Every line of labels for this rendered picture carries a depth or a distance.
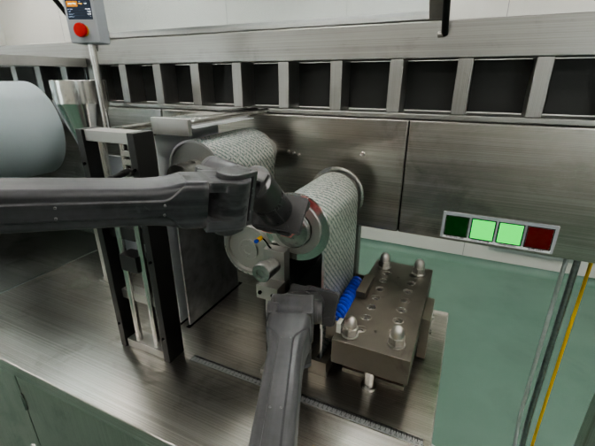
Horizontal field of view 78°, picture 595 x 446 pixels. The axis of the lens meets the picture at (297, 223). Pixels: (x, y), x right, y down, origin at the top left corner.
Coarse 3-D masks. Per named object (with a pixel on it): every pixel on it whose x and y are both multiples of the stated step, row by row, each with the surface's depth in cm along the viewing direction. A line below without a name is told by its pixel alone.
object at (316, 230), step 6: (312, 210) 72; (306, 216) 72; (312, 216) 72; (312, 222) 72; (318, 222) 72; (312, 228) 73; (318, 228) 72; (312, 234) 73; (318, 234) 73; (276, 240) 78; (312, 240) 74; (318, 240) 73; (282, 246) 77; (306, 246) 75; (312, 246) 74; (294, 252) 77; (300, 252) 76; (306, 252) 75
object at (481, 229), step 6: (474, 222) 91; (480, 222) 90; (486, 222) 90; (492, 222) 89; (474, 228) 91; (480, 228) 91; (486, 228) 90; (492, 228) 90; (474, 234) 92; (480, 234) 91; (486, 234) 91; (492, 234) 90; (486, 240) 91
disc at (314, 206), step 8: (288, 192) 73; (312, 200) 71; (312, 208) 72; (320, 208) 71; (320, 216) 72; (328, 224) 72; (328, 232) 72; (272, 240) 79; (320, 240) 74; (320, 248) 74; (296, 256) 77; (304, 256) 76; (312, 256) 76
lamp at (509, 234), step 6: (504, 228) 88; (510, 228) 88; (516, 228) 87; (522, 228) 87; (498, 234) 89; (504, 234) 89; (510, 234) 88; (516, 234) 88; (498, 240) 90; (504, 240) 89; (510, 240) 89; (516, 240) 88
